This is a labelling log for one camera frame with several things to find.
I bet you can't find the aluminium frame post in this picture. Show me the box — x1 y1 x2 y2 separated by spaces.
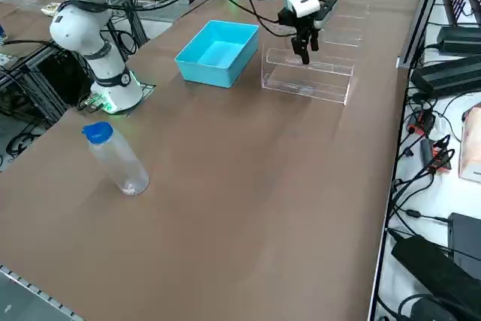
397 0 451 69

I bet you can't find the blue plastic bin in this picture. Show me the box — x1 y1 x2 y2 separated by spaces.
174 20 260 89

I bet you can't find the clear bottle with blue cap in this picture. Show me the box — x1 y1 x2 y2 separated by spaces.
81 120 150 197

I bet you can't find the aluminium table edge rail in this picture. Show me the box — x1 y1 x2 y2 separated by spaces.
0 264 83 321

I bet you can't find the black cable with ferrite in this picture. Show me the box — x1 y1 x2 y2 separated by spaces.
386 206 452 224

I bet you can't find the clear acrylic stepped rack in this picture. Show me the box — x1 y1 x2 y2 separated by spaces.
260 0 372 107

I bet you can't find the black ribbed power adapter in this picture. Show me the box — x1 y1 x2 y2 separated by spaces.
411 53 481 98

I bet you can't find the black square box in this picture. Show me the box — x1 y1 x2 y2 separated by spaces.
449 212 481 273

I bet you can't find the black aluminium frame stand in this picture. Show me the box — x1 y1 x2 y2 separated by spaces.
0 41 95 130

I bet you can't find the pink cardboard box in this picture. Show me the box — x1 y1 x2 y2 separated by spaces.
458 102 481 183

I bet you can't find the black flat power adapter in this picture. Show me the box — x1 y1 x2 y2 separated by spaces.
437 26 481 57

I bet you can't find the orange black connector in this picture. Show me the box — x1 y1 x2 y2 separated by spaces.
420 136 455 174
409 108 437 136

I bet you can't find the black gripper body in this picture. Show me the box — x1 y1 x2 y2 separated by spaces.
277 0 339 36

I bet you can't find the black long power brick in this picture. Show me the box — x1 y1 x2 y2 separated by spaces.
390 234 481 307

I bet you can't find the black pronged rack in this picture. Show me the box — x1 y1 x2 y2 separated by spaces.
442 0 481 27

